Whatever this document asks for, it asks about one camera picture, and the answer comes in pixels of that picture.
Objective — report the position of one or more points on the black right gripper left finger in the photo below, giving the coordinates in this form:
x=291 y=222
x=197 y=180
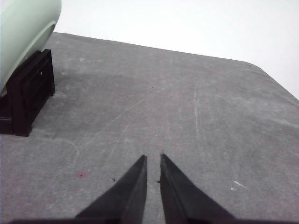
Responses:
x=123 y=203

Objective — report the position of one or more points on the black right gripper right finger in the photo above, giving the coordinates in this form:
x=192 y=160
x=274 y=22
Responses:
x=184 y=202

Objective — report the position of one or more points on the black plastic dish rack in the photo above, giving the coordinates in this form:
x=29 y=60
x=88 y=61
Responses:
x=27 y=95

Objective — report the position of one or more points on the light green plate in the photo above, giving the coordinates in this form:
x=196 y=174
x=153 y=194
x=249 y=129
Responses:
x=26 y=27

